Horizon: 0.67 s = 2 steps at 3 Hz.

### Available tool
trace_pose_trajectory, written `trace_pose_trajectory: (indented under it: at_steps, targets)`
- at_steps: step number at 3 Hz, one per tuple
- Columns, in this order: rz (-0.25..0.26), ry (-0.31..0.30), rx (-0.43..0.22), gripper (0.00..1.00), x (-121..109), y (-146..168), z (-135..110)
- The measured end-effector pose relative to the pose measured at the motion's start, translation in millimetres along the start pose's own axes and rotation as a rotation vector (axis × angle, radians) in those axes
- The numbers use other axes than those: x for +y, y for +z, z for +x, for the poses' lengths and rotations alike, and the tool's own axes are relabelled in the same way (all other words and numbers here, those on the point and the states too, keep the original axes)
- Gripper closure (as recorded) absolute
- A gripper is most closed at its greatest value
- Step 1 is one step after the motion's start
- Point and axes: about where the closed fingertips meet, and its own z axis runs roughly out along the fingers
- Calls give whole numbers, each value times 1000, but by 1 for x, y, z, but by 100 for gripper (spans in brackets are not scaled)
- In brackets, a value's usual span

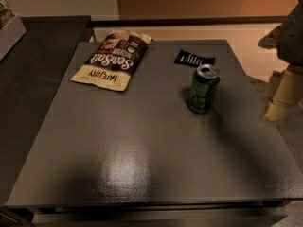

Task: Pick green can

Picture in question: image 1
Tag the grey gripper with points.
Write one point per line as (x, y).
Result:
(293, 37)

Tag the green soda can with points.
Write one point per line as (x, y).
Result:
(204, 86)

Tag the dark blue snack wrapper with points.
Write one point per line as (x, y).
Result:
(187, 58)

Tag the sea salt chips bag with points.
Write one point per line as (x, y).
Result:
(115, 61)

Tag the dark side table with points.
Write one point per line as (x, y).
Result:
(30, 75)

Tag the white box at left edge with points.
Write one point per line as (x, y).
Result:
(12, 28)

